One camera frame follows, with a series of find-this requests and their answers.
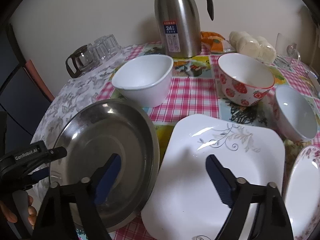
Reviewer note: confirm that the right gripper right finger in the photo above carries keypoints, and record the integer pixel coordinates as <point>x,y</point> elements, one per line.
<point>271,220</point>

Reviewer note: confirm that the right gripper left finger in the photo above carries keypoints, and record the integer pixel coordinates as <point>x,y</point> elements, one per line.
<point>55,221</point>

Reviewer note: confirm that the pink floral round plate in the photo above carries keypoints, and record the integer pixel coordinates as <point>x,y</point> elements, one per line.
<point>302,193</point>

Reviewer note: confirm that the stainless steel round plate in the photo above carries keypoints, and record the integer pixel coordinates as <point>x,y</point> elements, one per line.
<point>92,136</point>

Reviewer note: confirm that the white square floral plate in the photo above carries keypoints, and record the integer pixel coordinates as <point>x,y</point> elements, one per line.
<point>184,203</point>

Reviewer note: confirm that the small white round bowl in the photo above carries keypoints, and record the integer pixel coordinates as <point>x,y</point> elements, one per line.
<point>294,116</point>

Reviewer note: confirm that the white square bowl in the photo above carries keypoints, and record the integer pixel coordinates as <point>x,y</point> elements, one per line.
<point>145,80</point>

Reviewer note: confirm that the strawberry pattern bowl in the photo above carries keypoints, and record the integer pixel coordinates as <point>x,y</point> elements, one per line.
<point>244,80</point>

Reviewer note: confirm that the person's left hand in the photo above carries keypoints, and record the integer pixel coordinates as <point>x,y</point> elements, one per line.
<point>31,212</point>

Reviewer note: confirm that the grey floral lace tablecloth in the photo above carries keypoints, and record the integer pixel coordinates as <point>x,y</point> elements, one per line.
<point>76,94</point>

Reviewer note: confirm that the clear drinking glass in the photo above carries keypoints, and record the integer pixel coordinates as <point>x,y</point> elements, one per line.
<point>112,44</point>
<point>101,51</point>
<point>99,41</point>

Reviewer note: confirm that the clear glass mug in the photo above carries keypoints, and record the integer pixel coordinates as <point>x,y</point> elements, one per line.
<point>287,54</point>

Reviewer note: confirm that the bag of white steamed buns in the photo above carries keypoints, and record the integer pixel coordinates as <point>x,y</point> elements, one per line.
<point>255,47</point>

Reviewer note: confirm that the orange snack packet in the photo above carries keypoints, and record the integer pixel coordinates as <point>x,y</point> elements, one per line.
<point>216,43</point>

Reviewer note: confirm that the stainless steel thermos jug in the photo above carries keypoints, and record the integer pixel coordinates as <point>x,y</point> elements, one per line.
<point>178,23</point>

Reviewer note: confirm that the glass coffee pot black handle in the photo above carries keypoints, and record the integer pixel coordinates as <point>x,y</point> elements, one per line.
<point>83,59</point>

